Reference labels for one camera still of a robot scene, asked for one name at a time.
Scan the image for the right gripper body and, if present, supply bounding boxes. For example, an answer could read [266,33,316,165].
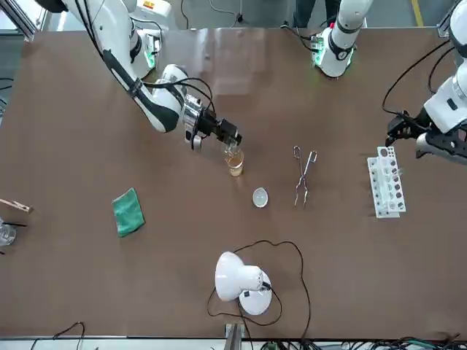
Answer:
[198,108,226,140]

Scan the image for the glass beaker with amber liquid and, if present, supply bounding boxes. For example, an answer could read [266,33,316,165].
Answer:
[224,147,244,177]

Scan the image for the small white porcelain dish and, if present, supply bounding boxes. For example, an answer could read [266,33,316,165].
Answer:
[252,187,270,209]

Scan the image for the metal crucible tongs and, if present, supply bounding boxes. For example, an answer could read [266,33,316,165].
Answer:
[293,145,317,209]

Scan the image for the white test tube rack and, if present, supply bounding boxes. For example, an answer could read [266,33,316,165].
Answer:
[366,146,406,219]

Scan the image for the folded green cloth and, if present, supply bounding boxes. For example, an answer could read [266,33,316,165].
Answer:
[111,187,146,238]

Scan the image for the white box with warning label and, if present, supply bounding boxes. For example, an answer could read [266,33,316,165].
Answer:
[129,0,172,28]

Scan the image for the person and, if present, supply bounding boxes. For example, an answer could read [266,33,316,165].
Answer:
[293,0,339,28]

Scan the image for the white desk lamp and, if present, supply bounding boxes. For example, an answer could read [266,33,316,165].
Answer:
[214,251,274,316]

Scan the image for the wooden test tube clamp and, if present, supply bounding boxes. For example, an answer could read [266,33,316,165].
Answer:
[0,198,34,215]

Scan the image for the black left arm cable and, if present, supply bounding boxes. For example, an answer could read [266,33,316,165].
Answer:
[382,36,455,117]

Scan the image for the aluminium frame rail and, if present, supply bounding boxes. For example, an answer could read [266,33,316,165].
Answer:
[436,0,461,37]
[0,0,48,41]

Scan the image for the black lamp cable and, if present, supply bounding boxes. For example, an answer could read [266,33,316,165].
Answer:
[207,239,312,342]

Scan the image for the aluminium frame post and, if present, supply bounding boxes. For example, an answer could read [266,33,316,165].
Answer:
[224,322,244,350]

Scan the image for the wire gauze on tripod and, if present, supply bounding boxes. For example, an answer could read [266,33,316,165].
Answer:
[0,217,27,255]

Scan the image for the loose black cable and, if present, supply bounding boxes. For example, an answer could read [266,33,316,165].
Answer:
[31,322,85,350]

